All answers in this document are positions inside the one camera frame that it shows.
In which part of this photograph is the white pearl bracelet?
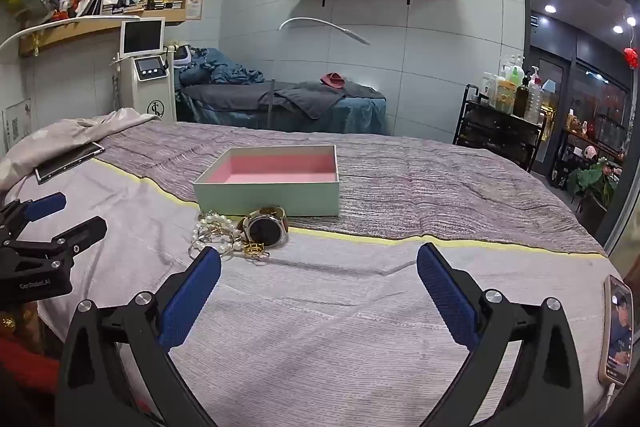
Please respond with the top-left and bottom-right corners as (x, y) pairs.
(192, 212), (242, 254)

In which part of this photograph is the dark grey towel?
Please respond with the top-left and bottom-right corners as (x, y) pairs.
(272, 82), (386, 118)

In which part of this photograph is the black trolley cart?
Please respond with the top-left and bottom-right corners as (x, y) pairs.
(452, 83), (546, 172)

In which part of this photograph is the rose gold wrist watch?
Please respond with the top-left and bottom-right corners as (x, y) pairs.
(242, 205), (290, 249)

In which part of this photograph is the black tablet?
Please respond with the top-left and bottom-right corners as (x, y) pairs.
(35, 142), (106, 184)

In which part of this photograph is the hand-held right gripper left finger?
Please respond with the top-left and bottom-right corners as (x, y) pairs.
(55, 247), (223, 427)

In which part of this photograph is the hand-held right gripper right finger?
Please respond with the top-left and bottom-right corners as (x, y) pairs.
(416, 243), (586, 427)

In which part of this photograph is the massage bed with blue cover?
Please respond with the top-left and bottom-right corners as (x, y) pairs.
(175, 79), (388, 135)

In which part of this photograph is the white arc floor lamp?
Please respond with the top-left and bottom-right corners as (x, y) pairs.
(0, 17), (126, 58)
(270, 17), (371, 130)

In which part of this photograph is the green potted plant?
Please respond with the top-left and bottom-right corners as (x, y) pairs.
(567, 157), (623, 208)

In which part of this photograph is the thin silver bangle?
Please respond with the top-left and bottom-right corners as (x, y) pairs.
(188, 232), (236, 261)

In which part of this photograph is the beige satin quilt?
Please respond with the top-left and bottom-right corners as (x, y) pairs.
(0, 107), (161, 198)

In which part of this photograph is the crumpled blue duvet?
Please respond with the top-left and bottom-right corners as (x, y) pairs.
(177, 48), (266, 86)

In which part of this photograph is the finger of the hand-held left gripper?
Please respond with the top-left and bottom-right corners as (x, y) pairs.
(15, 216), (108, 259)
(0, 192), (68, 240)

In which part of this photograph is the wall sign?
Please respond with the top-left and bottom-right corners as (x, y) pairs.
(2, 99), (33, 152)

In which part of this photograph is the grey striped bedspread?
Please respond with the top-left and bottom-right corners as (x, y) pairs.
(95, 119), (608, 255)

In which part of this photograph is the group of lotion bottles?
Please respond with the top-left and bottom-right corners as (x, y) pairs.
(480, 54), (558, 125)

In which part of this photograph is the smartphone with lit screen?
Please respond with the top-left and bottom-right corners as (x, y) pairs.
(598, 274), (635, 388)

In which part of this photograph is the green box with pink lining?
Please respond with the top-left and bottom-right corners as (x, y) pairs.
(192, 145), (341, 218)

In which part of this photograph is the white beauty machine with monitor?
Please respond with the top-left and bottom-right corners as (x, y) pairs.
(111, 18), (178, 124)

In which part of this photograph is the red garment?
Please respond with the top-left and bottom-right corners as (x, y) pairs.
(0, 337), (61, 395)

